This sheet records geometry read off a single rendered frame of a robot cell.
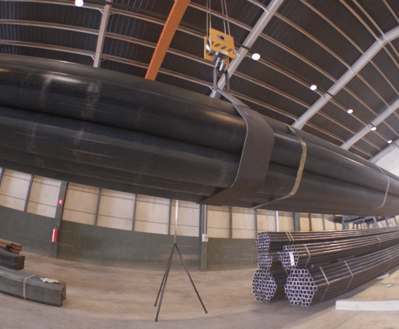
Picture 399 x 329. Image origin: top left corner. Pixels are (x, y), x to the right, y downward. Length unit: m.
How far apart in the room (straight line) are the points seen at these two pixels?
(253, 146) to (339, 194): 0.76
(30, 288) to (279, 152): 2.52
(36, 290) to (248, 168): 2.33
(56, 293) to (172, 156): 2.08
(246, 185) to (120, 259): 8.23
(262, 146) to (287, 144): 0.16
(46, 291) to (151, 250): 6.98
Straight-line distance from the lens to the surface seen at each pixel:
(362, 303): 2.64
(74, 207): 9.30
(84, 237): 8.99
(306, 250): 2.94
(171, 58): 10.84
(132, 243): 9.02
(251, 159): 0.94
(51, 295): 2.58
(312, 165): 1.24
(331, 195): 1.43
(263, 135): 0.97
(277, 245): 3.19
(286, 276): 3.34
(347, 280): 3.50
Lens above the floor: 0.73
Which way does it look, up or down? 23 degrees up
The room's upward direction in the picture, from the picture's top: 1 degrees clockwise
